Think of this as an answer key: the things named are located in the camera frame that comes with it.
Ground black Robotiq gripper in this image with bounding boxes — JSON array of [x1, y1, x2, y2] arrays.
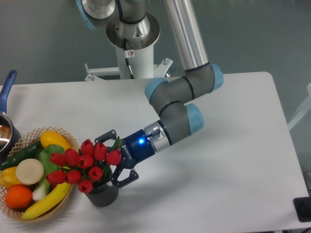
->
[[94, 129, 155, 188]]

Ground red tulip bouquet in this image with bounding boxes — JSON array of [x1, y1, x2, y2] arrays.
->
[[46, 138, 122, 194]]

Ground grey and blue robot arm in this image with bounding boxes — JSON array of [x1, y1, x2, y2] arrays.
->
[[76, 0, 224, 188]]

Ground grey ribbed vase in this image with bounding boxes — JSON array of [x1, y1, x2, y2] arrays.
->
[[86, 169, 119, 207]]

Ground green bok choy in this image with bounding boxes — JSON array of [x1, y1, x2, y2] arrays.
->
[[32, 144, 65, 202]]

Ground yellow lemon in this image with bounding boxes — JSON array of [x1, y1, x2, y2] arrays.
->
[[40, 131, 72, 150]]

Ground yellow banana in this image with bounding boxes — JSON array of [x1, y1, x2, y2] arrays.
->
[[22, 183, 71, 220]]

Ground woven wicker basket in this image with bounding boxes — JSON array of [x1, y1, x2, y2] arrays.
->
[[0, 127, 79, 223]]

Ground green cucumber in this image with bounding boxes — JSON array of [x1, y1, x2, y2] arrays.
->
[[0, 141, 43, 171]]

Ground beige round radish slice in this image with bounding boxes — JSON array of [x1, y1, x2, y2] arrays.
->
[[16, 159, 44, 185]]

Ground orange fruit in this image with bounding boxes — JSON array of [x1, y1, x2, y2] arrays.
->
[[5, 185, 33, 209]]

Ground yellow bell pepper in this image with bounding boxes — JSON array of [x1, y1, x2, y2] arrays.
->
[[0, 166, 22, 188]]

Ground black device at table edge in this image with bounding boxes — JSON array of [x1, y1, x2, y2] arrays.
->
[[293, 197, 311, 222]]

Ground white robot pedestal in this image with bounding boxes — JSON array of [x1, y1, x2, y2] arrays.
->
[[85, 42, 173, 81]]

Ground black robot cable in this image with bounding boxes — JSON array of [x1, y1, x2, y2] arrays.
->
[[116, 0, 136, 80]]

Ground dark pot with blue handle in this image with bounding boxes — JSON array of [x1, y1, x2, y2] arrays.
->
[[0, 69, 20, 163]]

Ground white frame at right edge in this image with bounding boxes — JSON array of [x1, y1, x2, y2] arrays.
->
[[287, 83, 311, 131]]

